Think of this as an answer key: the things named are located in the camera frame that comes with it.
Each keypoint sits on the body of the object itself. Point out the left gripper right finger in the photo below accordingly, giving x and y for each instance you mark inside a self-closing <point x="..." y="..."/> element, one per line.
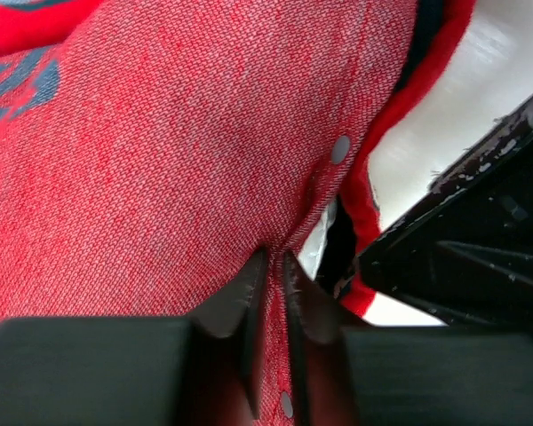
<point x="344" y="371"/>

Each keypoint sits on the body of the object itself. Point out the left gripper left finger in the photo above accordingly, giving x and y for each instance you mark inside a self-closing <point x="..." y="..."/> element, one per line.
<point x="201" y="368"/>

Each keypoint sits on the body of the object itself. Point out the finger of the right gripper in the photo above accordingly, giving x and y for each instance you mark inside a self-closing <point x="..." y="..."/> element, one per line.
<point x="464" y="252"/>

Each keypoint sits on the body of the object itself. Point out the red pillowcase with grey print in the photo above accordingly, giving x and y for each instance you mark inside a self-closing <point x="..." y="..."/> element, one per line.
<point x="147" y="148"/>

